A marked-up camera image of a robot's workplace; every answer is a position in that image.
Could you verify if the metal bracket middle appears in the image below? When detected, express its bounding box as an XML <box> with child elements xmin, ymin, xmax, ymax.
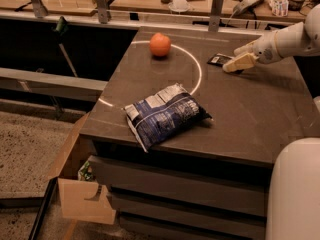
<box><xmin>96</xmin><ymin>0</ymin><xmax>110</xmax><ymax>24</ymax></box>

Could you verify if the cardboard box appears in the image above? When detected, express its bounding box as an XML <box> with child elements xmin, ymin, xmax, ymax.
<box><xmin>48</xmin><ymin>114</ymin><xmax>116</xmax><ymax>225</ymax></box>

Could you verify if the grey drawer cabinet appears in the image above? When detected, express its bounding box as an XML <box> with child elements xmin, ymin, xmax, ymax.
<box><xmin>81</xmin><ymin>28</ymin><xmax>320</xmax><ymax>240</ymax></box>

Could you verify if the orange fruit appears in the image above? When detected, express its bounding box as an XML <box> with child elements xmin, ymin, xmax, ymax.
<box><xmin>149</xmin><ymin>33</ymin><xmax>171</xmax><ymax>57</ymax></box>

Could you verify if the black mesh cup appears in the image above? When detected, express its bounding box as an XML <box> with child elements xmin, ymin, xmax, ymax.
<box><xmin>288</xmin><ymin>0</ymin><xmax>305</xmax><ymax>11</ymax></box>

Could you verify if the metal bracket right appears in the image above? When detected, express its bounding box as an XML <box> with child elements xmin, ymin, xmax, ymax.
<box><xmin>208</xmin><ymin>0</ymin><xmax>224</xmax><ymax>32</ymax></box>

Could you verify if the metal bracket left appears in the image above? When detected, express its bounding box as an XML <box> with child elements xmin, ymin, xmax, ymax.
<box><xmin>30</xmin><ymin>0</ymin><xmax>48</xmax><ymax>18</ymax></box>

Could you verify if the white bowl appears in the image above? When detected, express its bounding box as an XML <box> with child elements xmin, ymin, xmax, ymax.
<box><xmin>168</xmin><ymin>0</ymin><xmax>190</xmax><ymax>13</ymax></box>

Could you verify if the green handled tool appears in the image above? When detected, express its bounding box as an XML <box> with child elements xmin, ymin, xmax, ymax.
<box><xmin>53</xmin><ymin>16</ymin><xmax>79</xmax><ymax>79</ymax></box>

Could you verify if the metal bracket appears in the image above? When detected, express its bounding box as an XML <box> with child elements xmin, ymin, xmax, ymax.
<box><xmin>30</xmin><ymin>0</ymin><xmax>48</xmax><ymax>18</ymax></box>
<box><xmin>208</xmin><ymin>0</ymin><xmax>224</xmax><ymax>32</ymax></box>
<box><xmin>96</xmin><ymin>0</ymin><xmax>110</xmax><ymax>24</ymax></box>

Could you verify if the black rxbar chocolate wrapper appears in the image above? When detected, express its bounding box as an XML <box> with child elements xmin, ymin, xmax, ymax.
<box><xmin>207</xmin><ymin>53</ymin><xmax>233</xmax><ymax>67</ymax></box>

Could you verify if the blue chip bag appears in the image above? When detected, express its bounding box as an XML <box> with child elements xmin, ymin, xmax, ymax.
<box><xmin>124</xmin><ymin>83</ymin><xmax>212</xmax><ymax>152</ymax></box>

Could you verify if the grey handheld device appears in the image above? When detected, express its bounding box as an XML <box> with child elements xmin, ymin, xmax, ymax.
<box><xmin>233</xmin><ymin>0</ymin><xmax>264</xmax><ymax>16</ymax></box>

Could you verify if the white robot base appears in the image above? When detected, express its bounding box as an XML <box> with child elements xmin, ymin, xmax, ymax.
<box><xmin>265</xmin><ymin>138</ymin><xmax>320</xmax><ymax>240</ymax></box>

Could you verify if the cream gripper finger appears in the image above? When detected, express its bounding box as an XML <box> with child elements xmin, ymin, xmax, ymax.
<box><xmin>234</xmin><ymin>41</ymin><xmax>256</xmax><ymax>56</ymax></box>
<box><xmin>222</xmin><ymin>53</ymin><xmax>258</xmax><ymax>73</ymax></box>

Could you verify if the colourful snack packet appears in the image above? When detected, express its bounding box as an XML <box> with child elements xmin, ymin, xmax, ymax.
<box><xmin>269</xmin><ymin>0</ymin><xmax>288</xmax><ymax>17</ymax></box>

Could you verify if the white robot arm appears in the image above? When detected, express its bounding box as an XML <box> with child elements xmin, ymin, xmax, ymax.
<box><xmin>223</xmin><ymin>5</ymin><xmax>320</xmax><ymax>73</ymax></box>

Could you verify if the green snack bag in box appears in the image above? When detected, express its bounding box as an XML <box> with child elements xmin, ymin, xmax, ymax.
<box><xmin>78</xmin><ymin>161</ymin><xmax>95</xmax><ymax>182</ymax></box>

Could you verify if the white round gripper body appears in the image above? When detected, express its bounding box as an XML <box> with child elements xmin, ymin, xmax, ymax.
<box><xmin>253</xmin><ymin>31</ymin><xmax>283</xmax><ymax>64</ymax></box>

